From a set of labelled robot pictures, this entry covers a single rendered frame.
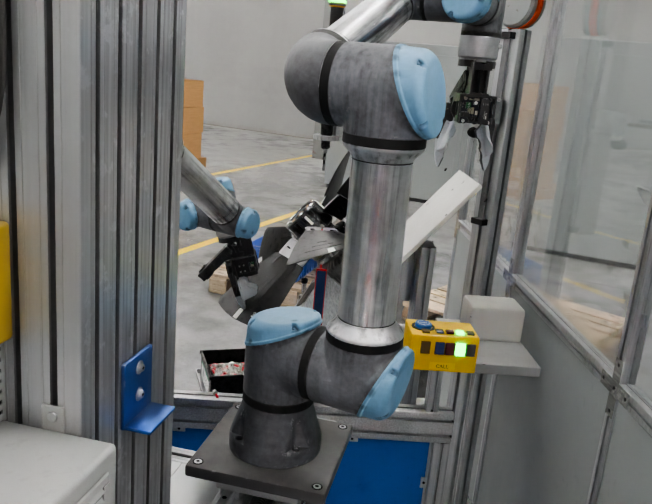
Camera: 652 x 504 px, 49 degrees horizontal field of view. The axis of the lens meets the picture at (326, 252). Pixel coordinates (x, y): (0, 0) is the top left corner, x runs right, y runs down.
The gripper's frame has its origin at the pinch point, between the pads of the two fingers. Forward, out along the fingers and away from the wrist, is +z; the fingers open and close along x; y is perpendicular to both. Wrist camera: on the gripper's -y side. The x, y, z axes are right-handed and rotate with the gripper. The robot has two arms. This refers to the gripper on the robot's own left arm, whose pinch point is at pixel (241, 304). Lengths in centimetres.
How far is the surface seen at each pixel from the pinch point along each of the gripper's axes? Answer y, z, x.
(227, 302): -4.5, 0.3, 5.5
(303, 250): 20.9, -15.1, -13.4
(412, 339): 42, 5, -35
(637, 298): 92, 5, -39
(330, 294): 24.7, 2.8, 0.9
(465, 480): 54, 80, 15
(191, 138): -140, 18, 816
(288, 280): 14.0, -2.9, 3.6
